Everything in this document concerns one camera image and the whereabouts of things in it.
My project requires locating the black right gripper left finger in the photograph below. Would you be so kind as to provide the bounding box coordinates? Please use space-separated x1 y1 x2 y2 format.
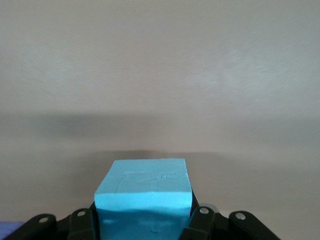
4 202 101 240

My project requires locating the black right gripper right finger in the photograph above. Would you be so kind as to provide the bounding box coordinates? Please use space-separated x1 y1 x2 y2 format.
178 192 280 240

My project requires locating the purple foam cube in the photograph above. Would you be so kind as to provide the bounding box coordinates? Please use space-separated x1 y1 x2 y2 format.
0 221 25 233

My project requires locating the cyan foam cube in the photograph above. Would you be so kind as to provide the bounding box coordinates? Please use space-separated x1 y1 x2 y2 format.
94 157 193 240

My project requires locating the brown table cover sheet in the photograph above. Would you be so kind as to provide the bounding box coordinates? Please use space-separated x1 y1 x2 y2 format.
0 0 320 240

